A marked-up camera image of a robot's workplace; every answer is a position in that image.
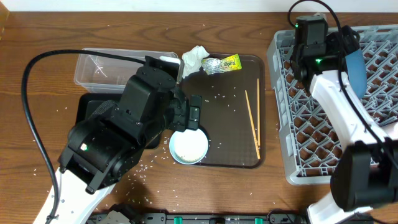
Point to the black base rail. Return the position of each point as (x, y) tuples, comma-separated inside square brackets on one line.
[(124, 213)]

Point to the black plastic tray bin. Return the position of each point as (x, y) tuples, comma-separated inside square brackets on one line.
[(84, 105)]

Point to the grey dishwasher rack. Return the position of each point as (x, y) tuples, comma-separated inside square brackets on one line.
[(310, 147)]

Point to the wooden chopstick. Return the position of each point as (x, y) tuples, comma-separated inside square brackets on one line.
[(252, 126), (258, 115)]

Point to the yellow foil snack wrapper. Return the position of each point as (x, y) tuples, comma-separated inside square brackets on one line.
[(214, 65)]

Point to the white tissue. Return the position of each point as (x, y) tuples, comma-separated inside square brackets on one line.
[(192, 60)]

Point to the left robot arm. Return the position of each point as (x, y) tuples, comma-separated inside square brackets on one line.
[(85, 178)]

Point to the dark blue plate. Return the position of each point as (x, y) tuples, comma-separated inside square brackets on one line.
[(356, 71)]

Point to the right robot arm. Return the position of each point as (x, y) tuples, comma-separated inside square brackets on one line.
[(331, 67)]

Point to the brown serving tray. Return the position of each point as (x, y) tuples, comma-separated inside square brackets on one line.
[(224, 115)]

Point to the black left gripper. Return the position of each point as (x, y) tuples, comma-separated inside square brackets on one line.
[(193, 112)]

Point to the clear plastic bin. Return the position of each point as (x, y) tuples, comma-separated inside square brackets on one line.
[(107, 75)]

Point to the light blue rice bowl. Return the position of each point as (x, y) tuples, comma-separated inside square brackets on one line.
[(188, 147)]

